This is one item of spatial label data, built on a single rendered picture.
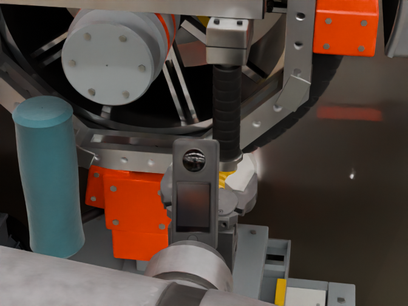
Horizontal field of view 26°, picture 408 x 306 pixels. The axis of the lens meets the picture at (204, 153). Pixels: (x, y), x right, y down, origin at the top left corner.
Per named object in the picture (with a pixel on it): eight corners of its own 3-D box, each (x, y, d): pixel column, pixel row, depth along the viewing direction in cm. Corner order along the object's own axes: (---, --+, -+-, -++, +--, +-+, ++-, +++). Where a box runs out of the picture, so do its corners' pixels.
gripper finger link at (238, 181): (247, 186, 108) (215, 228, 101) (248, 146, 105) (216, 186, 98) (271, 192, 107) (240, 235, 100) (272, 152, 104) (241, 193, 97)
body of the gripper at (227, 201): (175, 238, 102) (155, 309, 92) (173, 176, 98) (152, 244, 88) (241, 244, 101) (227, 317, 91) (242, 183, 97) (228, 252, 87)
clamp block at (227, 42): (254, 36, 115) (255, -3, 112) (246, 67, 107) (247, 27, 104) (215, 33, 116) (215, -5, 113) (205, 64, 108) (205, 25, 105)
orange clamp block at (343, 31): (314, 32, 136) (373, 36, 134) (311, 55, 129) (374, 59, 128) (317, -11, 132) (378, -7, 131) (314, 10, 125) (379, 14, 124)
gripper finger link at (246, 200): (230, 178, 102) (198, 219, 96) (231, 166, 101) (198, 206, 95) (268, 188, 100) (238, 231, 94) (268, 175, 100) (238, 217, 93)
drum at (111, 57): (184, 47, 139) (183, -38, 131) (159, 115, 121) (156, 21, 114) (98, 42, 141) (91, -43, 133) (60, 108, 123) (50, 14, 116)
